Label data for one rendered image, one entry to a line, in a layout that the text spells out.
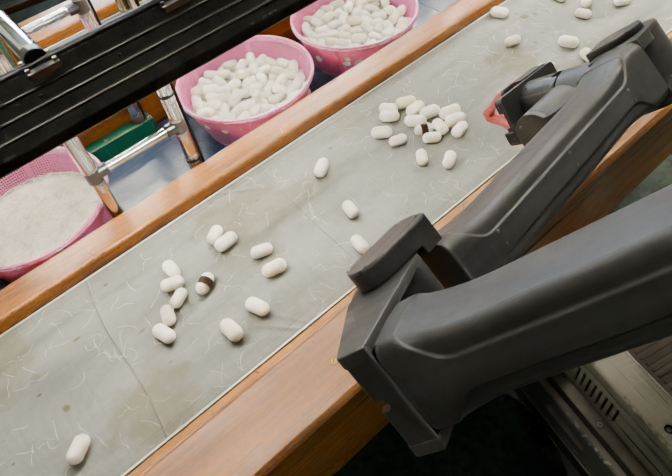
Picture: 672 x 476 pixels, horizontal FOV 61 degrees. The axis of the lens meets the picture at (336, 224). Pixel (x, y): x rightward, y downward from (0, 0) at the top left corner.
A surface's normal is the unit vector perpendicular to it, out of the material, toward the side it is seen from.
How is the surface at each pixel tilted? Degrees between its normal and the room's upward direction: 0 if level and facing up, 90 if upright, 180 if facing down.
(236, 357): 0
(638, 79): 41
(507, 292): 47
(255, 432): 0
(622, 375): 1
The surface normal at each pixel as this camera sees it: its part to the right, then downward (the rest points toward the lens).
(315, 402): -0.12, -0.63
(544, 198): 0.42, -0.20
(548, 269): -0.64, -0.75
